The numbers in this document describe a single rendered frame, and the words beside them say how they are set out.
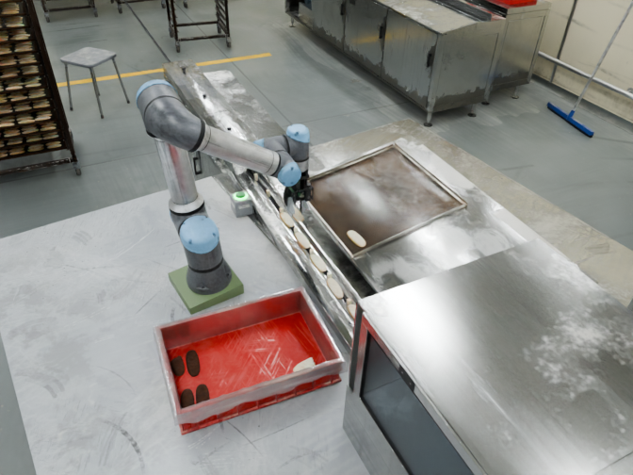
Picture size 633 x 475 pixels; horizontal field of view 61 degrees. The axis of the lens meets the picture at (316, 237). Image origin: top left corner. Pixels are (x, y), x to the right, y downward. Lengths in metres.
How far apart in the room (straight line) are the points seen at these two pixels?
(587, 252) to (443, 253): 0.63
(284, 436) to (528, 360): 0.69
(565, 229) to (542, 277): 1.07
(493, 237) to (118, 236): 1.39
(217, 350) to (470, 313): 0.83
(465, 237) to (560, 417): 1.01
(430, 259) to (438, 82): 2.89
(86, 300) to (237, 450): 0.77
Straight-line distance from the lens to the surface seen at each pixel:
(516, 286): 1.28
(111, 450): 1.57
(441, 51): 4.51
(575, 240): 2.34
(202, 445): 1.53
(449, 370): 1.07
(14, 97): 4.09
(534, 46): 5.45
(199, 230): 1.71
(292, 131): 1.79
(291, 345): 1.69
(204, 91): 3.03
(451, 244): 1.94
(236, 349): 1.69
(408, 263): 1.87
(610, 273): 2.24
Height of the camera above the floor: 2.12
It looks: 39 degrees down
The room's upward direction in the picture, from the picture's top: 2 degrees clockwise
